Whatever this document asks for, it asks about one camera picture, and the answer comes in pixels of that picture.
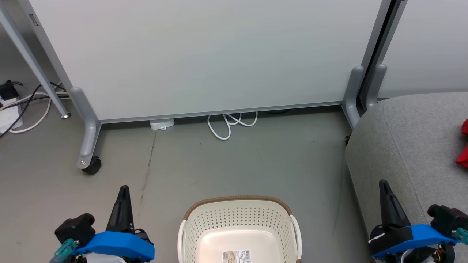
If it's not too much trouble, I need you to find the teal left camera connector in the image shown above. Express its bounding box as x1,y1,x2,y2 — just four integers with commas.
49,238,78,263

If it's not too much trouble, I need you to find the small white box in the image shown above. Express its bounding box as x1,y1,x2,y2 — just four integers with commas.
150,118,176,131

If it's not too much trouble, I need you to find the white label sticker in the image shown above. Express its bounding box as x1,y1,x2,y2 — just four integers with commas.
222,250,252,263

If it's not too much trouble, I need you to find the grey fabric sofa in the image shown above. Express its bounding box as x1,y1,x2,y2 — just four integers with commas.
345,92,468,263

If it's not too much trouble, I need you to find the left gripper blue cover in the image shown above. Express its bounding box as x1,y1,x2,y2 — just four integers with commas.
72,185,155,262

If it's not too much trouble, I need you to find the cream perforated laundry basket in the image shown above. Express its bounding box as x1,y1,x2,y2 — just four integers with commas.
177,195,303,263

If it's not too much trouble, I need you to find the white power strip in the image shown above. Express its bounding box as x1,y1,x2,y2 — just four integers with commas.
0,96,23,134

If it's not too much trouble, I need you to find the looped white cable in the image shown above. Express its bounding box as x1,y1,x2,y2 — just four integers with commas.
207,111,258,141

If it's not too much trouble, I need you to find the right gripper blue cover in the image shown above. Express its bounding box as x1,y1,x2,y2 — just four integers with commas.
369,179,458,261

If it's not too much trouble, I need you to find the narrow white partition panel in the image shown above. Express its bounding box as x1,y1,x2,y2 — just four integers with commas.
365,0,468,111

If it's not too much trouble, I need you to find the grey panel foot with caster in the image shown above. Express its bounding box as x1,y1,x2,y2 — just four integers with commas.
69,86,102,170

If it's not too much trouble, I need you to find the red garment with white trim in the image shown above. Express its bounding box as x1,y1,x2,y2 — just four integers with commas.
456,118,468,168

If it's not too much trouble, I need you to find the grey metal table leg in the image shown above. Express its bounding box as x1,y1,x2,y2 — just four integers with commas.
0,7,71,119

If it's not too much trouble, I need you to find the large white partition panel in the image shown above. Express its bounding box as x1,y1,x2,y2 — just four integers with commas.
16,0,395,125

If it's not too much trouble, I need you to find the black power adapter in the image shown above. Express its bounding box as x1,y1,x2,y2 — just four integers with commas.
0,80,24,101

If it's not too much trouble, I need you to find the long white cable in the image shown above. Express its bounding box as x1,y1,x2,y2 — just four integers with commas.
9,91,71,134

